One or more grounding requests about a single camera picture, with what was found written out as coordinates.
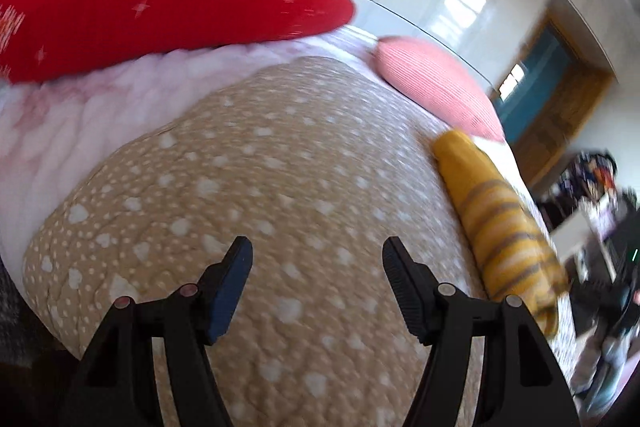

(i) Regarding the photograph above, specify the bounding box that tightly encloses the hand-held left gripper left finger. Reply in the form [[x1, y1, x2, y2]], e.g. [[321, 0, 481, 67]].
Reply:
[[60, 236, 254, 427]]

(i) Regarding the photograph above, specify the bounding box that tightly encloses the pink ribbed pillow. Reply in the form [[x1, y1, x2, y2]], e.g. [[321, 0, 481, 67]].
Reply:
[[375, 36, 507, 142]]

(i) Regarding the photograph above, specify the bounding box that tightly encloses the cluttered dark desk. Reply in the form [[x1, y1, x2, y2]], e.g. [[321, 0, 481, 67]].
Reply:
[[537, 149, 640, 413]]

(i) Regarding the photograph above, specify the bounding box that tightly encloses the yellow striped plush toy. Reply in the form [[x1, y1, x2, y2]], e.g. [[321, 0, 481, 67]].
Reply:
[[432, 130, 570, 337]]

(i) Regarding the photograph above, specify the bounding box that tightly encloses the tan white-spotted quilt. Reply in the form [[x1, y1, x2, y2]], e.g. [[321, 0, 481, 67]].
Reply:
[[22, 56, 506, 427]]

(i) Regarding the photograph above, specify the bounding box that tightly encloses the wooden door with blue panel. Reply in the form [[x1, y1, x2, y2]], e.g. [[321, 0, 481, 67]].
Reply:
[[492, 14, 615, 202]]

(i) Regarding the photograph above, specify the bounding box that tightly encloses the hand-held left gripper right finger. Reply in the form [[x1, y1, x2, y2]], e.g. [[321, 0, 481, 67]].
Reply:
[[382, 236, 581, 427]]

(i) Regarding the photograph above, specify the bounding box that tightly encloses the white fluffy blanket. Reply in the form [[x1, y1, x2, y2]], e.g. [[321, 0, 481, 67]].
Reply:
[[0, 27, 381, 268]]

